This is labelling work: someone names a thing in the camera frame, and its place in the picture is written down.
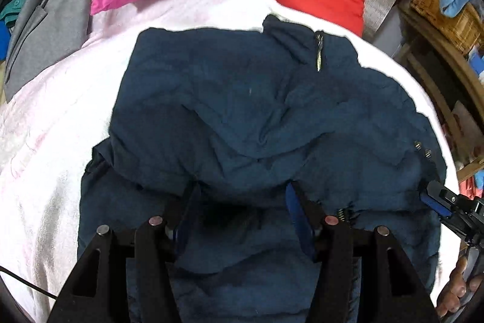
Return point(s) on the white quilted blanket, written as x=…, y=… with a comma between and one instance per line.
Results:
x=56, y=118

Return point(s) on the person's right hand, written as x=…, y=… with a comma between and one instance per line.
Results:
x=452, y=289

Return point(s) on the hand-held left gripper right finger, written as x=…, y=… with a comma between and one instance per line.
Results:
x=298, y=221

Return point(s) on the wooden side table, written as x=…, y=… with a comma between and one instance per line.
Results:
x=453, y=62

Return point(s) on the grey blazer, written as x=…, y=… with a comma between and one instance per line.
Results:
x=49, y=28

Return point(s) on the teal garment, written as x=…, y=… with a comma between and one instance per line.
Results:
x=17, y=3

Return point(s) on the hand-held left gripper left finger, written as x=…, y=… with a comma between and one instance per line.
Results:
x=187, y=219

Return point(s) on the navy blue padded jacket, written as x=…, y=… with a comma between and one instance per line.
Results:
x=245, y=111

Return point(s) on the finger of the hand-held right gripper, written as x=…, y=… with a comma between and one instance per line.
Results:
x=431, y=205
x=440, y=192

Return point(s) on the wicker basket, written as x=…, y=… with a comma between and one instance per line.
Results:
x=453, y=24

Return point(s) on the bright blue garment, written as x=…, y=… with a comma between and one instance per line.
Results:
x=3, y=41

